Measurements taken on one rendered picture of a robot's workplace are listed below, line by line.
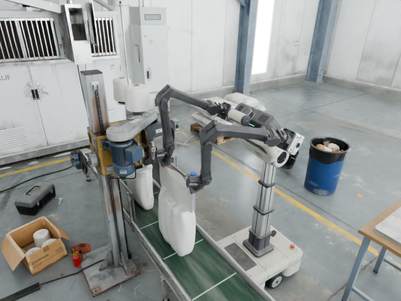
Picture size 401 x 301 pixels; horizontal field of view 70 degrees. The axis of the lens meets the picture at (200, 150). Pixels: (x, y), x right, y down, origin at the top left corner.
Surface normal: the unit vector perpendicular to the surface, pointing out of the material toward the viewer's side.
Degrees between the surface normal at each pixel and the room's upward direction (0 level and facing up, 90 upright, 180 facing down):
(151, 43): 90
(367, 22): 90
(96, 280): 0
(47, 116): 90
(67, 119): 90
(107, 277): 0
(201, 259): 0
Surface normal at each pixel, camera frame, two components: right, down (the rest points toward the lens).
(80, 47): 0.58, 0.37
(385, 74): -0.82, 0.25
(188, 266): 0.01, -0.90
